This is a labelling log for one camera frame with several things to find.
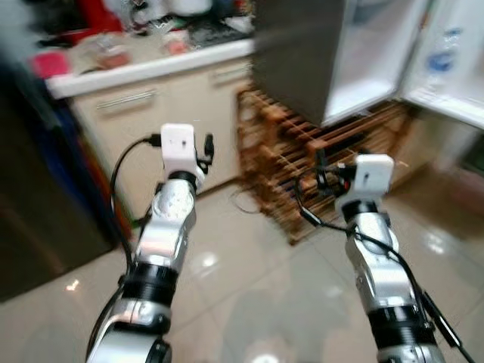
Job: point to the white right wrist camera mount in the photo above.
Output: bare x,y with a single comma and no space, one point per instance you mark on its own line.
374,178

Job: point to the stainless steel fridge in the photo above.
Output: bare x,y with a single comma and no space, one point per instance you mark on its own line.
295,60

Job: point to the blue flat board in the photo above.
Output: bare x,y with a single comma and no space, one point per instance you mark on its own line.
76,166

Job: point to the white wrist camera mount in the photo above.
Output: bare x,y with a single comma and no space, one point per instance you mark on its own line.
374,178
179,147

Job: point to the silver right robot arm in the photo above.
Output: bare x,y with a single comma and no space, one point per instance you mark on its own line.
378,265

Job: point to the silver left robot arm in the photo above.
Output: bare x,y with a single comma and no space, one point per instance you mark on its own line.
168,227

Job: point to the black tall appliance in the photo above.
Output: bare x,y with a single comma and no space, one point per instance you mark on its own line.
38,189

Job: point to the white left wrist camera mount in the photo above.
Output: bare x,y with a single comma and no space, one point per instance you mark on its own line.
179,147

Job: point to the clear water bottle blue cap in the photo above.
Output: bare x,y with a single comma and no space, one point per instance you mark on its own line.
442,59

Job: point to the wooden wine rack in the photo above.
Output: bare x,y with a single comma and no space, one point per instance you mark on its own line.
283,151

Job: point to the pink lidded clear container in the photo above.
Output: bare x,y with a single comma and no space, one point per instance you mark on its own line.
51,64

